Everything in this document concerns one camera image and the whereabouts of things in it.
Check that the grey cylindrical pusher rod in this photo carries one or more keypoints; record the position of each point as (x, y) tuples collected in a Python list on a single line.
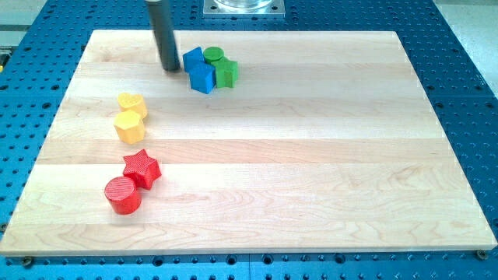
[(163, 30)]

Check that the yellow heart block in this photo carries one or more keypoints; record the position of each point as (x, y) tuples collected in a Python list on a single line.
[(134, 102)]

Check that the red star block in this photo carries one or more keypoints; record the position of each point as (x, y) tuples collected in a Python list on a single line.
[(142, 169)]

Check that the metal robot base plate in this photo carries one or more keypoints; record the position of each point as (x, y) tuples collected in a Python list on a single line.
[(243, 8)]

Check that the blue block behind cube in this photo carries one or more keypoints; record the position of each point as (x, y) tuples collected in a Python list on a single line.
[(192, 58)]

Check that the yellow hexagon block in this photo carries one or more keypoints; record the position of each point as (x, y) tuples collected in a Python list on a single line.
[(129, 127)]

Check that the green cylinder block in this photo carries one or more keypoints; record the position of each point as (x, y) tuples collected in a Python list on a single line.
[(212, 54)]

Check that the wooden board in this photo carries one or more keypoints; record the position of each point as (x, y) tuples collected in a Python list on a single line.
[(327, 143)]

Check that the red cylinder block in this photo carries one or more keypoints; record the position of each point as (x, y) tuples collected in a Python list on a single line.
[(123, 195)]

